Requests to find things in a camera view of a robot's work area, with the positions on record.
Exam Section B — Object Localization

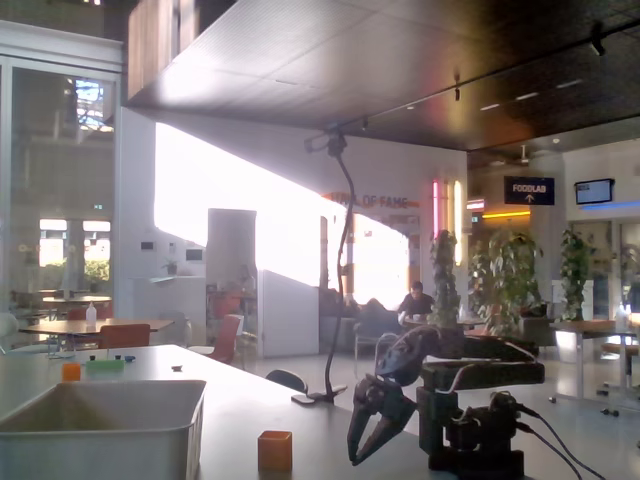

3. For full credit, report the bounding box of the white plastic bin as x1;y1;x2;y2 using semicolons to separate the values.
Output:
0;379;207;480

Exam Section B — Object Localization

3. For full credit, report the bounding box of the green flat block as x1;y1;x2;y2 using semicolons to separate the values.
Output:
84;358;126;373

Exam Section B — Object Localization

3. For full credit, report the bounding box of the dark green perforated chair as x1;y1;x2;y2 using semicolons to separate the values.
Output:
265;368;308;393

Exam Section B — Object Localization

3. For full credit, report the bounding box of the seated person in dark shirt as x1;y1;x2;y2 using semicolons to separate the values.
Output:
397;280;436;317

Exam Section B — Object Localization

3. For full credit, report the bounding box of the tall climbing potted plant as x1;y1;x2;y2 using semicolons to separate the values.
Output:
428;229;462;327

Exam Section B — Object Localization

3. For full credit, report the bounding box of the red cafe chair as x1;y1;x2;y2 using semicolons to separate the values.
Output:
192;313;244;365

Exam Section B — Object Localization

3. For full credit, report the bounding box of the bushy potted plant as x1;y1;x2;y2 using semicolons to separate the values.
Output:
469;227;546;337

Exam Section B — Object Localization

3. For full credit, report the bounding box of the white tube light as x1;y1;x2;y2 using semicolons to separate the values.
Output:
453;179;464;267

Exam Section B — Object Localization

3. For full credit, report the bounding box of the wooden table with metal legs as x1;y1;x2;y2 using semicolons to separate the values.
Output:
549;319;640;417

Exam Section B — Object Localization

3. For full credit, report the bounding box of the slim potted plant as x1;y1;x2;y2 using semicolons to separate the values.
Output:
558;228;597;322

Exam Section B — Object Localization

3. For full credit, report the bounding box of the black foodlab sign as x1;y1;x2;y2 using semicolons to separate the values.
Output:
503;175;556;207

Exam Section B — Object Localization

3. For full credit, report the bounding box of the orange cafe chair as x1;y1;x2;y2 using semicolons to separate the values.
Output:
98;323;151;350

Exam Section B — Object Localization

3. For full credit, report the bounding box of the wooden cafe table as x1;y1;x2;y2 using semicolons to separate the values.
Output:
18;318;175;359

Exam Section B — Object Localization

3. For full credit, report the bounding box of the black gooseneck clamp mount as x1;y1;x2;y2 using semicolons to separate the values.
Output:
291;149;361;406

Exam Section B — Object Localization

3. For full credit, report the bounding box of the grey metal frame armchair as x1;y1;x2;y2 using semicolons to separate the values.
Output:
352;319;396;377

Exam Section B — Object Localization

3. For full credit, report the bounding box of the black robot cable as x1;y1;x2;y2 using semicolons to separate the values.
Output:
517;403;607;480
517;423;585;480

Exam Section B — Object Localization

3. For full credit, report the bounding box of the phone in gooseneck mount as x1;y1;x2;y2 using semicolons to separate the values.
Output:
303;130;349;157

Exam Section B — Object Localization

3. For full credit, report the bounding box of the wall mounted monitor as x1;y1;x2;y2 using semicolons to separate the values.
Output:
573;178;615;206

